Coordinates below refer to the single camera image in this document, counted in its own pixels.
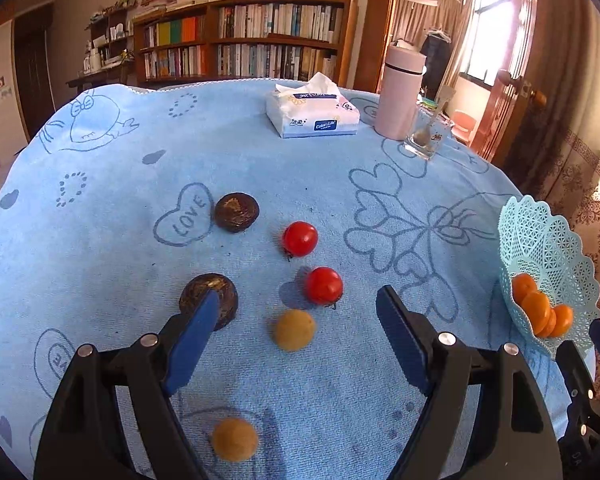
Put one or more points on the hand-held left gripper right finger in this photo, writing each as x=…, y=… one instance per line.
x=405, y=345

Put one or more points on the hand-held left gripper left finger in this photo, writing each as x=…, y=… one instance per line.
x=192, y=345

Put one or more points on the dark brown passion fruit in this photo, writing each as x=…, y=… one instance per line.
x=194, y=296
x=237, y=211

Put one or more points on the red cherry tomato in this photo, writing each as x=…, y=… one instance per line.
x=323, y=285
x=300, y=238

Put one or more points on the tan round longan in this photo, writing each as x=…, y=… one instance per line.
x=234, y=439
x=295, y=330

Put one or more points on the light blue plastic basket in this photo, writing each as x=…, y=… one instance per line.
x=545, y=245

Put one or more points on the orange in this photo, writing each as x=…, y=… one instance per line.
x=524, y=287
x=548, y=329
x=563, y=320
x=535, y=312

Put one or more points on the beige patterned curtain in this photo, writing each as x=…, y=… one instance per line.
x=580, y=160

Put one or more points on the light blue printed tablecloth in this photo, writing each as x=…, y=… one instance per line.
x=280, y=170

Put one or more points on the clear glass cup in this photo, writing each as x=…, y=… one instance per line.
x=427, y=142

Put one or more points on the pink stool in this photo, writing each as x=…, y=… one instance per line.
x=463, y=125

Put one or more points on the open wooden door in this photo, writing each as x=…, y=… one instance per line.
x=507, y=110

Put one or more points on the white tissue pack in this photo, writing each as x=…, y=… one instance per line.
x=305, y=115

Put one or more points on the wooden door knob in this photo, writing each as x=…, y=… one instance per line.
x=530, y=94

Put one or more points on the pink thermos bottle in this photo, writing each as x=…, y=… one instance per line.
x=399, y=90

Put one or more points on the dark hanging garment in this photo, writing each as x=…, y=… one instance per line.
x=437, y=62

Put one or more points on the low wooden table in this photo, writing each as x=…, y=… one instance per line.
x=100, y=75

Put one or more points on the dark wooden door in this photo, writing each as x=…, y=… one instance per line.
x=32, y=75

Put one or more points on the small wooden shelf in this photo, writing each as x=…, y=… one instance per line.
x=111, y=35

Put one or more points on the large wooden bookshelf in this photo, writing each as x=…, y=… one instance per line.
x=207, y=22

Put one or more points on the window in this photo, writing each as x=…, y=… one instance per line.
x=490, y=30

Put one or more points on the sheer curtain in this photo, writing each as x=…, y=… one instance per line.
x=415, y=15

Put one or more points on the rows of shelved books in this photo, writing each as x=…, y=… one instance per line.
x=275, y=22

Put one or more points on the long ceiling lamp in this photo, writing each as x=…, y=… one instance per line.
x=422, y=0

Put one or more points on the wooden door frame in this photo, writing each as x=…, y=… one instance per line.
x=375, y=25

